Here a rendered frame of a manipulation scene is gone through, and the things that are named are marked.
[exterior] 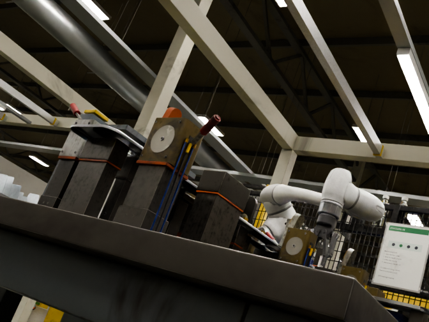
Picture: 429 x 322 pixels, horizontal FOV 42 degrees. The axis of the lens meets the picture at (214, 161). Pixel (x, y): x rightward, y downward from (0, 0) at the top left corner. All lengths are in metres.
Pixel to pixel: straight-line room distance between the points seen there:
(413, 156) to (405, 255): 3.93
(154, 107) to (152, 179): 9.17
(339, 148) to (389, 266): 4.27
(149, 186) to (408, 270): 1.67
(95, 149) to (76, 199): 0.13
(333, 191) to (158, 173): 1.14
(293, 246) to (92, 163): 0.71
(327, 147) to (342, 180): 4.67
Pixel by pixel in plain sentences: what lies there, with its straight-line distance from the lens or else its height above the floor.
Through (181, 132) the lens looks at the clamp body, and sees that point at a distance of 1.26.
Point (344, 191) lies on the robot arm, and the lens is 2.28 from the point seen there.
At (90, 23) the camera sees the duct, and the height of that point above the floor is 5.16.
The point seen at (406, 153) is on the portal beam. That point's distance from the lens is 6.62.
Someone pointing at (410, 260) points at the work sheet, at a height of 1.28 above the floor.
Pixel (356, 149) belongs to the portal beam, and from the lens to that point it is 6.80.
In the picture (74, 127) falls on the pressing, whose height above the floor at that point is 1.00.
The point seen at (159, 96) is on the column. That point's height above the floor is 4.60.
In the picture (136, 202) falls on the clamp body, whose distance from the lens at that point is 1.25.
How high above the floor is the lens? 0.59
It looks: 18 degrees up
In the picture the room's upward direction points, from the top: 21 degrees clockwise
